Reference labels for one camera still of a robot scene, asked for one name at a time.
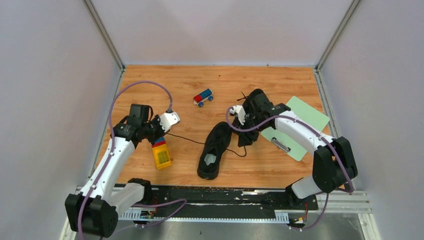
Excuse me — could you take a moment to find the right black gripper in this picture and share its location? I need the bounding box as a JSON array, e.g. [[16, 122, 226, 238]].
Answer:
[[235, 116, 270, 148]]

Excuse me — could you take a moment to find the black sneaker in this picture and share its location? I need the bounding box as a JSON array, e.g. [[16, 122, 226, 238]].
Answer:
[[197, 121, 232, 180], [232, 88, 274, 132]]

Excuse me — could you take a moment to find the black shoelace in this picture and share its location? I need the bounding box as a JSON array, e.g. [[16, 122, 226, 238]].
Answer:
[[236, 92, 248, 102]]

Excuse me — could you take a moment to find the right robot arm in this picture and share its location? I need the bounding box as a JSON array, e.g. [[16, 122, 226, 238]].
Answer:
[[225, 93, 358, 209]]

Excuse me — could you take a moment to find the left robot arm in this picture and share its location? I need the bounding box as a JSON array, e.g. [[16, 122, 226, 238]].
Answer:
[[64, 104, 180, 238]]

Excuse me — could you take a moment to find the yellow toy block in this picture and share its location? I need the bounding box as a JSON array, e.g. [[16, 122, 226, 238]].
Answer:
[[151, 137, 172, 170]]

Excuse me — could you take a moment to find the toy brick car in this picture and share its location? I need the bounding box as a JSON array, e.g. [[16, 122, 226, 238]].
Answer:
[[193, 88, 214, 108]]

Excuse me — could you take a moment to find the green clipboard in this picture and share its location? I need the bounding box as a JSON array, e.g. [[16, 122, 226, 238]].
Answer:
[[261, 96, 333, 162]]

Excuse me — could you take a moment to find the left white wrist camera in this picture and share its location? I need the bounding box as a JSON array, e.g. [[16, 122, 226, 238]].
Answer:
[[159, 111, 181, 133]]

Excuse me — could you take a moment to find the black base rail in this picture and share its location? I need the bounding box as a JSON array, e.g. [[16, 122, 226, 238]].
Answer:
[[128, 185, 319, 217]]

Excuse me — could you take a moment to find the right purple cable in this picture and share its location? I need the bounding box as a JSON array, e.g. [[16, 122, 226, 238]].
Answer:
[[225, 106, 355, 200]]

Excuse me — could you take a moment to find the white cable duct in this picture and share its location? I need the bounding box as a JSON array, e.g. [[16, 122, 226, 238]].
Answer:
[[118, 208, 290, 224]]

